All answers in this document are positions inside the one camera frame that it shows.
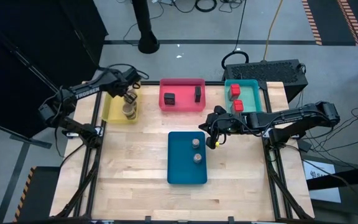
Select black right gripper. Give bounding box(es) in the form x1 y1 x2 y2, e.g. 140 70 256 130
198 105 249 150

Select bamboo-lidded spice jar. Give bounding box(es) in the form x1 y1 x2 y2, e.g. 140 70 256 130
123 90 139 105
121 103 137 121

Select red-lidded patterned spice tin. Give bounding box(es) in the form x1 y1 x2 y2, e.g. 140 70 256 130
231 99 245 114
229 83 242 101

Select yellow plastic tray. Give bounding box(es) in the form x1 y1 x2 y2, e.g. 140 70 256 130
101 81 142 124

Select red plastic tray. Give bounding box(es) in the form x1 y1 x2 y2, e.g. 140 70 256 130
158 78 206 113

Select black stand pole with base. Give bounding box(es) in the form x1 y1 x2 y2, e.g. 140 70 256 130
131 0 160 55

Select blue plastic tray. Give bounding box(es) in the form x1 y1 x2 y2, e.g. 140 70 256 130
167 131 208 185

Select teal plastic tray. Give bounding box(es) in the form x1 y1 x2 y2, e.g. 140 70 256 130
224 79 263 114

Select black mesh computer case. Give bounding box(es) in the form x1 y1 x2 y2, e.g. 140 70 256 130
222 58 309 103

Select black power adapter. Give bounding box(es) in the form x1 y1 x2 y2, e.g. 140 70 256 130
297 138 313 153

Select black folding partition screen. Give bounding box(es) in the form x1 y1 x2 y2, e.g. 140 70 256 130
0 0 108 138

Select white printed sign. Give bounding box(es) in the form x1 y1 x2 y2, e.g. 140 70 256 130
303 160 342 203

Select black floor mat orange stripes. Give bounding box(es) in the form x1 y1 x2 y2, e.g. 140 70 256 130
301 0 358 47
12 166 62 223

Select black metal bar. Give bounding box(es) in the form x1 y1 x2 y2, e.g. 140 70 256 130
306 164 358 191

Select black aluminium table frame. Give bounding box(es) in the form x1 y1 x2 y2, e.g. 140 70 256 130
54 80 315 223

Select black looped floor cable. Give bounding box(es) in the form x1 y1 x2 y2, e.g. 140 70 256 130
221 0 250 70

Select black coiled cable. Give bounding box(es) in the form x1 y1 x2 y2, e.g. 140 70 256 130
195 0 218 13

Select yellow floor cable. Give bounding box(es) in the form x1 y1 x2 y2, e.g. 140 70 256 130
262 0 284 62

